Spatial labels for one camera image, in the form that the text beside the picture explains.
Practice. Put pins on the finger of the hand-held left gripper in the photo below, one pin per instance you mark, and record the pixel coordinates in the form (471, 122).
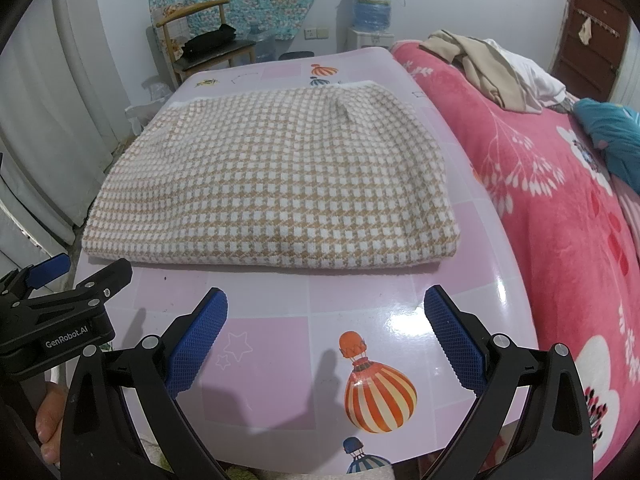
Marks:
(102, 285)
(50, 267)

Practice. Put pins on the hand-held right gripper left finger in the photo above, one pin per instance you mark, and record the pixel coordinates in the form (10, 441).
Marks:
(197, 350)

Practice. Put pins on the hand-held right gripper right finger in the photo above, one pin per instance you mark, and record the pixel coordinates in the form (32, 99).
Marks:
(457, 340)

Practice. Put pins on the beige white checked coat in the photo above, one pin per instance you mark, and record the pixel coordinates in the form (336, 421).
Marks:
(275, 175)

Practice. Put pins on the beige clothes pile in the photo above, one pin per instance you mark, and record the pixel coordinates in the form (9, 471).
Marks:
(495, 72)

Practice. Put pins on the person's left hand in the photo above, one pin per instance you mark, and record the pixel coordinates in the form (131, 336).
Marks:
(50, 410)

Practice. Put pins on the pink floral blanket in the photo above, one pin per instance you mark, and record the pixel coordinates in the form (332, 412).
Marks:
(550, 220)

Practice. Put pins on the white curtain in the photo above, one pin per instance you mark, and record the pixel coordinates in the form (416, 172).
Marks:
(55, 110)

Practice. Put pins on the white plastic bags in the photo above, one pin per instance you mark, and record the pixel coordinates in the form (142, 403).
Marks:
(150, 105)

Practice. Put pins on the wooden chair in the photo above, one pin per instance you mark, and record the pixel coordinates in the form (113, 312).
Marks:
(210, 62)

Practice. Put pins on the teal quilt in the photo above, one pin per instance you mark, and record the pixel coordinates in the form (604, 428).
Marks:
(615, 135)

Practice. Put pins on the black cloth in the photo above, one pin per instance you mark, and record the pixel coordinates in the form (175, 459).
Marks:
(207, 42)

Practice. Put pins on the white cloth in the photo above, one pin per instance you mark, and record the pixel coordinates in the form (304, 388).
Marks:
(540, 77)

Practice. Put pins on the clear water jug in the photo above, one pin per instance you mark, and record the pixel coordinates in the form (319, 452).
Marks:
(262, 45)

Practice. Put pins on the black round bin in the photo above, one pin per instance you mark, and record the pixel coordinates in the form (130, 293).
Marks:
(296, 56)

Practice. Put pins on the brown door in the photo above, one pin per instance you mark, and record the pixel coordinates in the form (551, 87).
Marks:
(587, 65)

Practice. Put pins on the white water dispenser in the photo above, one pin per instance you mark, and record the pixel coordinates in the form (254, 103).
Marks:
(370, 40)

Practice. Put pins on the white wardrobe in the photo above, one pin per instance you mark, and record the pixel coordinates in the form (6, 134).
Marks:
(629, 70)

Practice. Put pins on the small beige hanging cloth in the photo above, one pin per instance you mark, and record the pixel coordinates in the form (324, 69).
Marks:
(586, 30)

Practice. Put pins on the blue water bottle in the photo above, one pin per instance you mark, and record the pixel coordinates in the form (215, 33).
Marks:
(372, 5)

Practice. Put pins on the white wall socket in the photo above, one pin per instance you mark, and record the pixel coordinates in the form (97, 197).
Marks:
(316, 34)

